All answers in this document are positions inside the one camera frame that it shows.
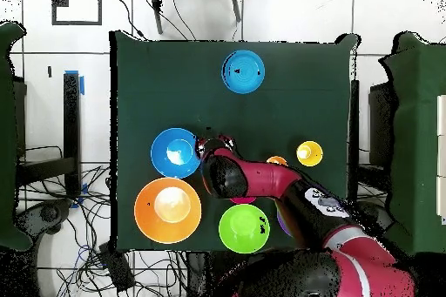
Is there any large blue bowl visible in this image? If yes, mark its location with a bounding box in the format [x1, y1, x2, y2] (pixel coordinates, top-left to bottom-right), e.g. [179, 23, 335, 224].
[150, 127, 203, 179]

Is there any shallow blue bowl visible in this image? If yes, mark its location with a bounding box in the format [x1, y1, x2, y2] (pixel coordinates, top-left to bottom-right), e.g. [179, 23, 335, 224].
[221, 49, 267, 95]

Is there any white boxes stack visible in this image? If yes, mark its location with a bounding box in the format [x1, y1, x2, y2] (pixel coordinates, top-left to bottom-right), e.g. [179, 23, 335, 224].
[436, 94, 446, 226]

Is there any pink red bowl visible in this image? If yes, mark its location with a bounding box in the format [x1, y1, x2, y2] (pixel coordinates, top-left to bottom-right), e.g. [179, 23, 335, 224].
[229, 196, 258, 206]

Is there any orange cup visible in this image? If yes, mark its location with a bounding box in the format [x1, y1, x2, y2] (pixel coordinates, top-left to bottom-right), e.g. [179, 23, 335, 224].
[266, 155, 289, 167]

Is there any green bowl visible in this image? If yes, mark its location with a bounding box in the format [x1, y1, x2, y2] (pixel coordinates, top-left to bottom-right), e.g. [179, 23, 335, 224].
[218, 203, 271, 254]

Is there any dark green tablecloth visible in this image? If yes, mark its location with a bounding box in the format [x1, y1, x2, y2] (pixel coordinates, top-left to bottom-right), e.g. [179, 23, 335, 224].
[109, 30, 358, 253]

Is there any yellow cup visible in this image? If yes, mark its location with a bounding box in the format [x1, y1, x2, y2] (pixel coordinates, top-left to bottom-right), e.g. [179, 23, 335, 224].
[295, 140, 324, 167]

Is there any large yellow bowl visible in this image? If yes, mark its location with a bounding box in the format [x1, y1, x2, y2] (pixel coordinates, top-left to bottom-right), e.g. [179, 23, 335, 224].
[133, 177, 203, 245]

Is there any purple bowl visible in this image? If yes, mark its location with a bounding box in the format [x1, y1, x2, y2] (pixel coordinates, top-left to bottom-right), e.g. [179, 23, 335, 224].
[276, 206, 293, 238]

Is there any black stand bar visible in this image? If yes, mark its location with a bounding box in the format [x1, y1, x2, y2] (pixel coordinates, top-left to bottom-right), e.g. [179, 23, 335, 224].
[17, 71, 82, 200]

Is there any black power box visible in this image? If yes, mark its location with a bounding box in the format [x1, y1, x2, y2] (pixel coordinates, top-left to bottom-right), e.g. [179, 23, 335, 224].
[98, 242, 136, 294]

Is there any black equipment stand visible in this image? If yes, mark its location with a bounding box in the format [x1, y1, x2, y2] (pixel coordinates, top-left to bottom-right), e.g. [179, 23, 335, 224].
[368, 82, 396, 170]

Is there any dark grey chair with knob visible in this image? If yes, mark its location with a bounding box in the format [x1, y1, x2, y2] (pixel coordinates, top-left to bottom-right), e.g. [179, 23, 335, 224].
[13, 198, 74, 240]

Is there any green cloth side table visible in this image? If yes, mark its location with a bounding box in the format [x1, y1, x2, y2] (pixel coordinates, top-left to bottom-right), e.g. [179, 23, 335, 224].
[379, 30, 446, 256]
[0, 21, 30, 252]

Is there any tangle of black cables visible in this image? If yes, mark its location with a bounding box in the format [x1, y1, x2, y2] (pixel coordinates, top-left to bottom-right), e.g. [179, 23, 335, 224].
[17, 145, 189, 297]

